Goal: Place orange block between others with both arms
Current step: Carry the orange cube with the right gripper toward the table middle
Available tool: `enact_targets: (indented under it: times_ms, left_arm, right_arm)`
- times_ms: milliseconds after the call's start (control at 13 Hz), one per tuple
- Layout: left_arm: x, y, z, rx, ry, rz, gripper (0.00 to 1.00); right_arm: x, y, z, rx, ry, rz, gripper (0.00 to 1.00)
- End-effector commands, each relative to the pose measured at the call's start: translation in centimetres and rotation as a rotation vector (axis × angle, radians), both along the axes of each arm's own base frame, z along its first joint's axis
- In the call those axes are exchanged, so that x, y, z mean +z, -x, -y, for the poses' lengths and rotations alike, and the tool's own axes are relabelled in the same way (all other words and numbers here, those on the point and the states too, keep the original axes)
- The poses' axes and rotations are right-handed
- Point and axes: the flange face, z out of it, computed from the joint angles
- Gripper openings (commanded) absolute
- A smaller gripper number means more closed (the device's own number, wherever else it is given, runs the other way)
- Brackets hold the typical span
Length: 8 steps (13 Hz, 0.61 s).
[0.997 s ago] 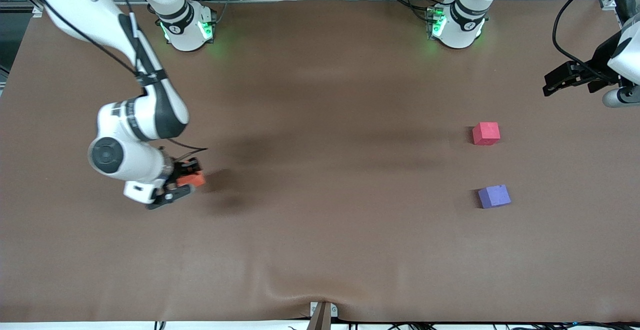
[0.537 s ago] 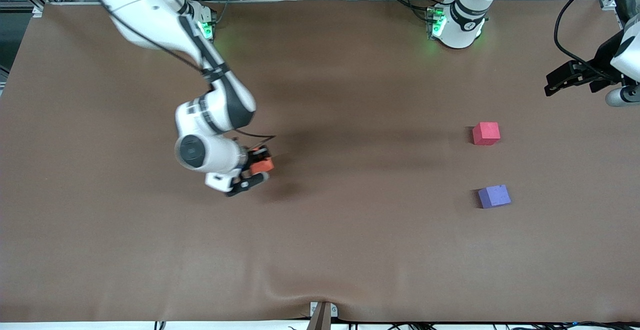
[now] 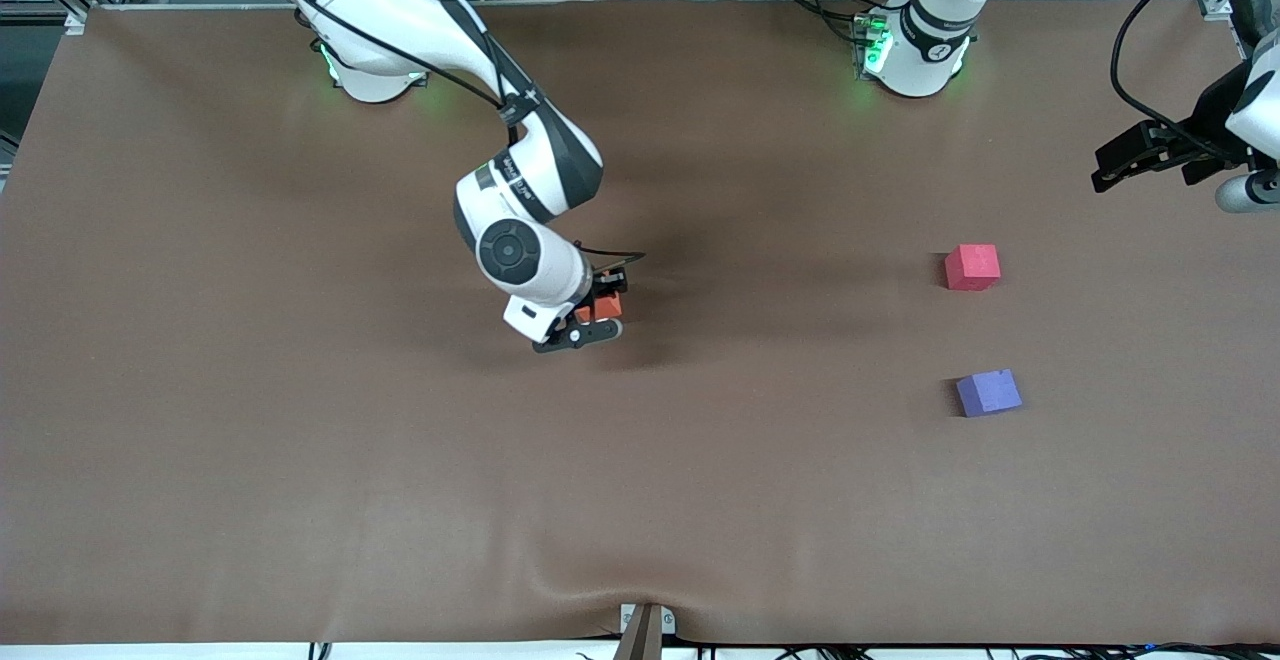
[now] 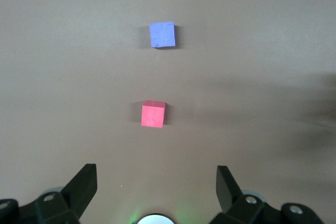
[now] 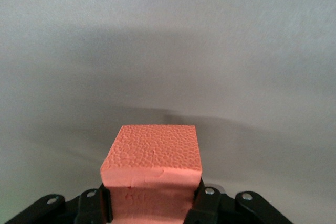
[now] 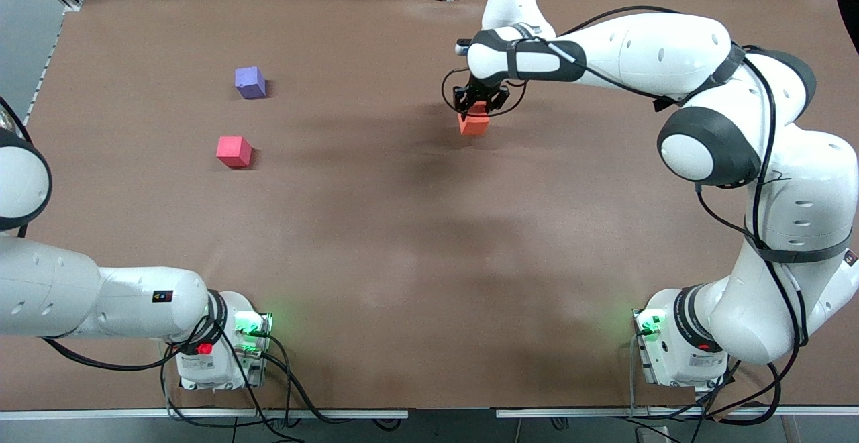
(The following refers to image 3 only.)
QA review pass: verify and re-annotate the dark grey round object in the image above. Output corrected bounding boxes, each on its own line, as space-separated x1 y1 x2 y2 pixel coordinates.
1232 0 1280 61

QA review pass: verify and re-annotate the brown table mat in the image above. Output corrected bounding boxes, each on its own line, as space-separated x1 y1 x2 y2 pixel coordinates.
0 0 1280 647

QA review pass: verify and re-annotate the red foam block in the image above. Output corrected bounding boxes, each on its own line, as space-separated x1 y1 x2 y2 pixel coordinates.
944 244 1002 292

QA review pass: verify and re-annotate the purple foam block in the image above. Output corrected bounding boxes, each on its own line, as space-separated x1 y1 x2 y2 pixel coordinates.
954 369 1024 418

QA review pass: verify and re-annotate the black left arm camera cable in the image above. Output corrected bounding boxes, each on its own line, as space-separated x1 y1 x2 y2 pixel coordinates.
1112 0 1280 151

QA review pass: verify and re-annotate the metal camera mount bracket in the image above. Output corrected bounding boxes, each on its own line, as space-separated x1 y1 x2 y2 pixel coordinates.
612 602 677 660

